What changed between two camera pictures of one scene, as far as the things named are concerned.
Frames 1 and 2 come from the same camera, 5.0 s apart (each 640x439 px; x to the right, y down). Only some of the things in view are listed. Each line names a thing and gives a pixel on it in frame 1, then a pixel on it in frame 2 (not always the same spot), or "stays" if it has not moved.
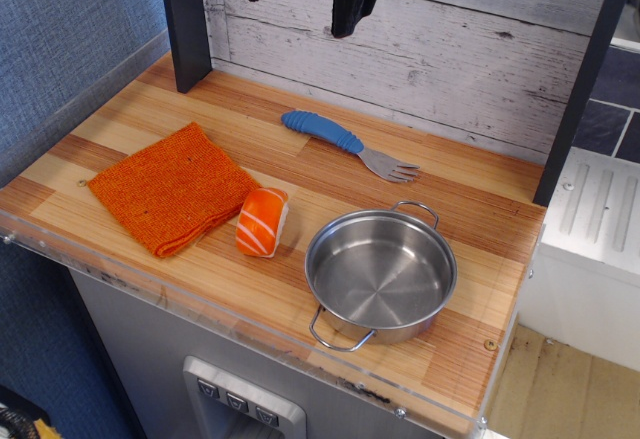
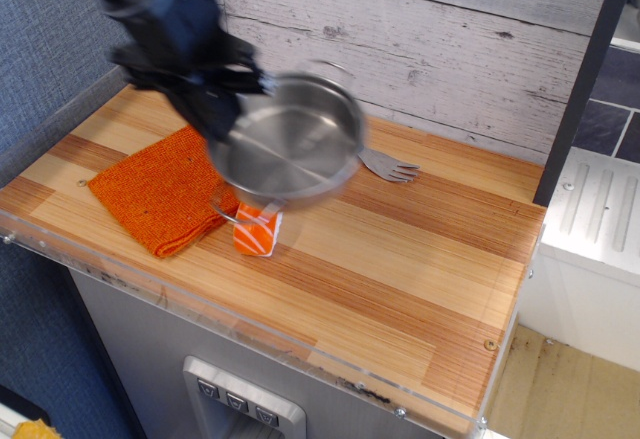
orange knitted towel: [174, 189] stays
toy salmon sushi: [261, 222] stays
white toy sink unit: [584, 288] stays
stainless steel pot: [387, 272] -> [298, 143]
